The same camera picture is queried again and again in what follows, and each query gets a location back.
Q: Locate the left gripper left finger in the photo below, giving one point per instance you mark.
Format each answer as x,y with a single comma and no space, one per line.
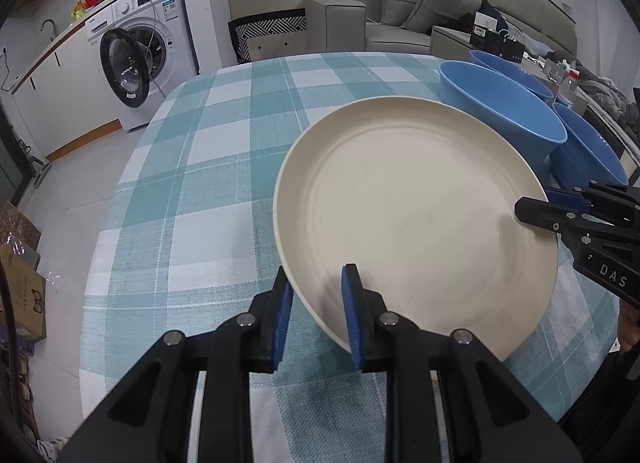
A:
147,416

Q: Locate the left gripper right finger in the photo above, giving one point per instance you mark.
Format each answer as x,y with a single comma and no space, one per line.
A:
448,398

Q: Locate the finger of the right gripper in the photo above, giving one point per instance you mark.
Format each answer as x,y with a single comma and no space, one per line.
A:
567,199
560,220

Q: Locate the large blue bowl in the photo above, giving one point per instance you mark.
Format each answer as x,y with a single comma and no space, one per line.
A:
529,124

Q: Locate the cream round plate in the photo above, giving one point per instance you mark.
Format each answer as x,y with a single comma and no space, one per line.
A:
420,197

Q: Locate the white kitchen counter cabinet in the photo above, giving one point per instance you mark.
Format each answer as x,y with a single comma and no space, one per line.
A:
64,98

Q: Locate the person's right hand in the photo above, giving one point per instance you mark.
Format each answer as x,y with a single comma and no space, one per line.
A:
628,330

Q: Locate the grey blanket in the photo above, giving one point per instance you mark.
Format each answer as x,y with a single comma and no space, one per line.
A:
612,100

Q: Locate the yellow cardboard box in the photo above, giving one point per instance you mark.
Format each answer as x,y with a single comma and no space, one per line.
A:
28,292

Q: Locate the black cardboard box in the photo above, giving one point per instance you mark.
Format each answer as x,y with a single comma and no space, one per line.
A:
499,43

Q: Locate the teal checked tablecloth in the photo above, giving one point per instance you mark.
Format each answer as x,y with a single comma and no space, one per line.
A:
188,242

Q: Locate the grey side cabinet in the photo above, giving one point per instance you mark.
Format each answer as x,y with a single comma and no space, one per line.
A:
449,44

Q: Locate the grey sofa cushion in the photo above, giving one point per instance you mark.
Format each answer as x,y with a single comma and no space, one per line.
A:
428,13

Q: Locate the grey sofa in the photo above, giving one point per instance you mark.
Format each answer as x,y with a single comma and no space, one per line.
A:
376,25

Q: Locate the black patterned chair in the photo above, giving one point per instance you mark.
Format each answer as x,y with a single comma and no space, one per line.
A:
269,35

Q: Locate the white washing machine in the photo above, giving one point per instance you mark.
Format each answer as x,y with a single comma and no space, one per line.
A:
145,51

